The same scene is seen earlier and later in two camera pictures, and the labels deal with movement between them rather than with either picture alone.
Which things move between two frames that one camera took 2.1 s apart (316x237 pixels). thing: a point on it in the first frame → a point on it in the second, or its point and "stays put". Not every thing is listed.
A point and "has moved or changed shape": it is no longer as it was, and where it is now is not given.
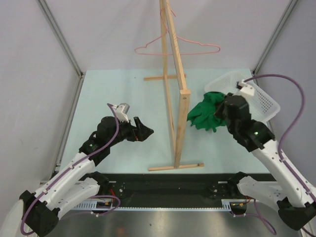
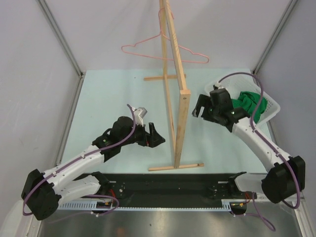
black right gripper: [218, 112] → [205, 101]
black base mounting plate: [142, 190] stays put
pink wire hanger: [166, 32] → [160, 34]
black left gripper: [143, 133] → [151, 139]
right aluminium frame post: [275, 37] stays put
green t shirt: [202, 115] has moved or changed shape
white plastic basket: [262, 105] stays put
